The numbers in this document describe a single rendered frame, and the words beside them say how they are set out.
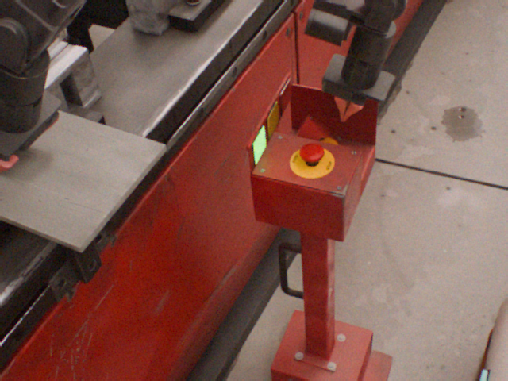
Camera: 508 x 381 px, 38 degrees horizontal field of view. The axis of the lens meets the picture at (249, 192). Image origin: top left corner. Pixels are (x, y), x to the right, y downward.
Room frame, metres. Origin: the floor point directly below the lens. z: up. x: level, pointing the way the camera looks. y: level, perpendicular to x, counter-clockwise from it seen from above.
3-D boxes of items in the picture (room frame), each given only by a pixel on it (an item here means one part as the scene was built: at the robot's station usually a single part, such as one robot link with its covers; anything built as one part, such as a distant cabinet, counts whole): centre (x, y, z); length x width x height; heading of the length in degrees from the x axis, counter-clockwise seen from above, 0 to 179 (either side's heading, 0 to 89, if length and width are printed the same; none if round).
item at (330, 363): (0.87, -0.12, 0.13); 0.10 x 0.10 x 0.01; 63
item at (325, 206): (0.87, -0.12, 0.75); 0.20 x 0.16 x 0.18; 153
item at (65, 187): (0.67, 0.26, 1.00); 0.26 x 0.18 x 0.01; 57
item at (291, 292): (0.90, -0.07, 0.40); 0.06 x 0.02 x 0.18; 63
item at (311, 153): (0.83, -0.11, 0.79); 0.04 x 0.04 x 0.04
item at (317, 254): (0.87, -0.12, 0.39); 0.05 x 0.05 x 0.54; 63
